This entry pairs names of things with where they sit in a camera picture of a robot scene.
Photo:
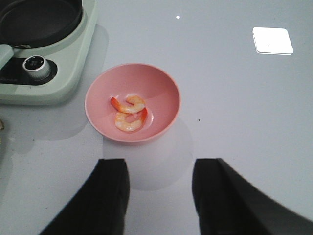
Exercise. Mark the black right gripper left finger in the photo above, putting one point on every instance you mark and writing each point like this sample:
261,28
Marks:
99,207

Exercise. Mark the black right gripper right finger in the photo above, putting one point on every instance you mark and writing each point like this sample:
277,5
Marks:
227,204

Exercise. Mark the orange shrimp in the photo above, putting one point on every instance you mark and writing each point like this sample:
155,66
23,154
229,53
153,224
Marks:
134,105
122,123

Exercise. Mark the pink bowl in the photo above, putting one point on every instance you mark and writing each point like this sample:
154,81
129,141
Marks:
158,89

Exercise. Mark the green breakfast maker base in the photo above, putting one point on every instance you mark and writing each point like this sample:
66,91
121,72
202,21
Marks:
66,58

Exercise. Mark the silver right control knob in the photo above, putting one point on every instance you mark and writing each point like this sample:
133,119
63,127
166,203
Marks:
37,67

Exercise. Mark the black round frying pan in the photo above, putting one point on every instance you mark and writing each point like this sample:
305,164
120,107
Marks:
38,23

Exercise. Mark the green pan handle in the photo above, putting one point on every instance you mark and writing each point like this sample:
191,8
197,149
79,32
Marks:
6,53

